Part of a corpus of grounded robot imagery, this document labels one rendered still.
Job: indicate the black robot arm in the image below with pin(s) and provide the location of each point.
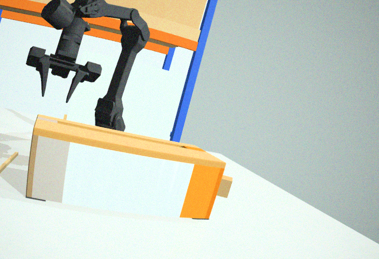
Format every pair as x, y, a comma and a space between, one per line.
69, 17

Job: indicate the pale yellow wooden stick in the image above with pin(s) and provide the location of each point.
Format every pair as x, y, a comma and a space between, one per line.
8, 161

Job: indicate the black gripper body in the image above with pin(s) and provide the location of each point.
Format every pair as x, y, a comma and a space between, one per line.
65, 57

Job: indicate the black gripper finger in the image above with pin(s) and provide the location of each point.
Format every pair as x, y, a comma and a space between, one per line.
79, 77
43, 69

